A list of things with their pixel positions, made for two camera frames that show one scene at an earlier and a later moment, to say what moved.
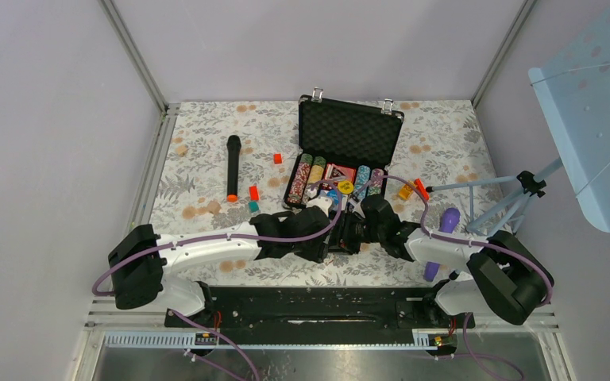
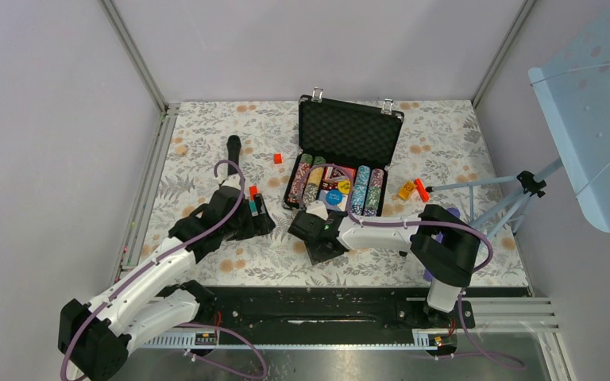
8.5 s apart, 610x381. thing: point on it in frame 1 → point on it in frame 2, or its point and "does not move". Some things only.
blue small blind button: [333, 193] does not move
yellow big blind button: [345, 186] does not move
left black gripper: [318, 252] → [258, 225]
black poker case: [342, 149] does not move
